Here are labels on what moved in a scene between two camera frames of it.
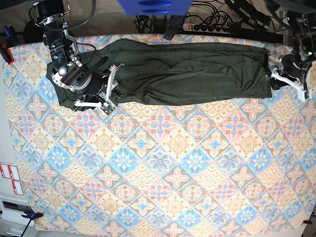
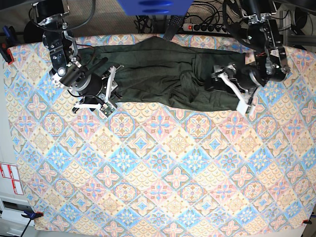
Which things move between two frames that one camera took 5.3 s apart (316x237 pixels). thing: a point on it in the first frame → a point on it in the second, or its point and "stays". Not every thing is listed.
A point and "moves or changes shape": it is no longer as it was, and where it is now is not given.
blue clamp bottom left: [31, 216] stays
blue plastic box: [158, 8] stays
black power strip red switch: [206, 27] stays
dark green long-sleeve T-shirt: [154, 71] moves or changes shape
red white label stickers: [10, 171] stays
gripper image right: [295, 66] → [217, 82]
